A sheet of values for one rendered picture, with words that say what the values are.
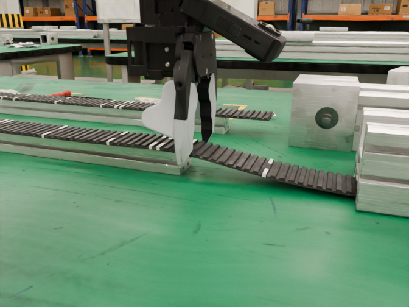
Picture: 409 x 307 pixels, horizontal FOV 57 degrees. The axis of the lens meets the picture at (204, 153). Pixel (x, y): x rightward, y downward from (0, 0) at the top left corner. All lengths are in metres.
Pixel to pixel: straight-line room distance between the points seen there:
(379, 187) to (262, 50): 0.17
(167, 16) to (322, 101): 0.25
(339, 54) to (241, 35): 1.62
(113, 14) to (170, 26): 3.37
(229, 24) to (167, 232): 0.21
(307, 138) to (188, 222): 0.28
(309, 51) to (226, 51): 0.42
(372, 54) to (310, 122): 1.47
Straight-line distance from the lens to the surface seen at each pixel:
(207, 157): 0.44
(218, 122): 0.63
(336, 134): 0.58
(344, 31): 3.84
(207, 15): 0.41
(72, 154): 0.54
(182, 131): 0.41
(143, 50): 0.43
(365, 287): 0.31
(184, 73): 0.39
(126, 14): 3.73
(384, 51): 2.03
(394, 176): 0.39
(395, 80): 0.77
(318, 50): 2.01
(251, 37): 0.40
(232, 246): 0.33
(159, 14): 0.44
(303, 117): 0.57
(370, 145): 0.39
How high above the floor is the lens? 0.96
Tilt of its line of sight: 19 degrees down
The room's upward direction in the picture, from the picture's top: straight up
